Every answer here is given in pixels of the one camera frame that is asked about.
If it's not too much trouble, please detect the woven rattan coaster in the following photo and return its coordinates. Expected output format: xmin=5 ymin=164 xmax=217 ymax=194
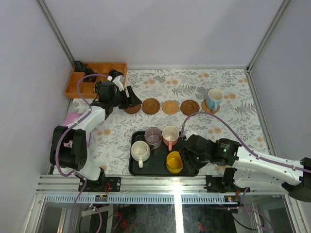
xmin=201 ymin=100 xmax=220 ymax=114
xmin=162 ymin=100 xmax=179 ymax=115

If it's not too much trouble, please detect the pink ceramic mug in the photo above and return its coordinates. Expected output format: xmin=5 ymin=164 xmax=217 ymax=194
xmin=162 ymin=126 xmax=179 ymax=151

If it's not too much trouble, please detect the black rolled item middle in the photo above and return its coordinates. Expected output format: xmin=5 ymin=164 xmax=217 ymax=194
xmin=85 ymin=68 xmax=95 ymax=75

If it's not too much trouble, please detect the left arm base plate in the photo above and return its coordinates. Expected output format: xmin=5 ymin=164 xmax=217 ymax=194
xmin=83 ymin=177 xmax=121 ymax=193

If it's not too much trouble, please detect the yellow ceramic mug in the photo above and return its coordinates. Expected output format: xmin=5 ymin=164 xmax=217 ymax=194
xmin=166 ymin=151 xmax=183 ymax=174

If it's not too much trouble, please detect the orange wooden divided tray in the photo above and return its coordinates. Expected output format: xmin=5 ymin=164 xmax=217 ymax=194
xmin=65 ymin=63 xmax=127 ymax=99

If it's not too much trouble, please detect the large brown wooden coaster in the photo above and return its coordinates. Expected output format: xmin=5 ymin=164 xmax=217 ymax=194
xmin=124 ymin=104 xmax=141 ymax=114

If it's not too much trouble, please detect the purple princess cloth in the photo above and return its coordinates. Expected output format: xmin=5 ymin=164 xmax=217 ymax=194
xmin=60 ymin=112 xmax=92 ymax=148

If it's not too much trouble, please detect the black rolled item corner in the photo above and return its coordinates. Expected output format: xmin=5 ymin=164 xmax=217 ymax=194
xmin=73 ymin=60 xmax=84 ymax=67

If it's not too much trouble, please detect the black plastic tray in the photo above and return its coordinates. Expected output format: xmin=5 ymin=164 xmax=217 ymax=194
xmin=128 ymin=131 xmax=199 ymax=177

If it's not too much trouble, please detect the black rolled item right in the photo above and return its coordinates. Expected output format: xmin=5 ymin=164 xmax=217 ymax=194
xmin=108 ymin=69 xmax=123 ymax=79

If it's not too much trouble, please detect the black rolled item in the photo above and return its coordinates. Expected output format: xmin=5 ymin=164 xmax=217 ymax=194
xmin=85 ymin=68 xmax=95 ymax=75
xmin=108 ymin=69 xmax=123 ymax=79

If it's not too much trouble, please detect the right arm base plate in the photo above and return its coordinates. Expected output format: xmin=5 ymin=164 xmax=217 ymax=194
xmin=205 ymin=175 xmax=238 ymax=193

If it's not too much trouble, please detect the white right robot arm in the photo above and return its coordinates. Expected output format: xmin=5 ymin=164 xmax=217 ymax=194
xmin=178 ymin=134 xmax=311 ymax=202

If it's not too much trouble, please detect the small brown wooden coaster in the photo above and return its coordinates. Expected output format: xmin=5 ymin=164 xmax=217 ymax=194
xmin=142 ymin=98 xmax=160 ymax=115

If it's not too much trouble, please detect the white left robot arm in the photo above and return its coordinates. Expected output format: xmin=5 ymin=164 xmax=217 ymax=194
xmin=50 ymin=81 xmax=142 ymax=192

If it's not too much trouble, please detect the white ceramic mug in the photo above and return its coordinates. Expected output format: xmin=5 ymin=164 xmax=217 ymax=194
xmin=131 ymin=141 xmax=151 ymax=168

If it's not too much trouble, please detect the aluminium front rail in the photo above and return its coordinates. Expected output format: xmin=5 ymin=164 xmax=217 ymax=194
xmin=36 ymin=172 xmax=288 ymax=195

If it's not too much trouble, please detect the purple ceramic mug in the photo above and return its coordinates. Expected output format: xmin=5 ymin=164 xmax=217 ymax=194
xmin=144 ymin=127 xmax=162 ymax=150

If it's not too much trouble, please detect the light blue ceramic mug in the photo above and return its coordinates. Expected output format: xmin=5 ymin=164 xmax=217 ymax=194
xmin=206 ymin=88 xmax=224 ymax=111

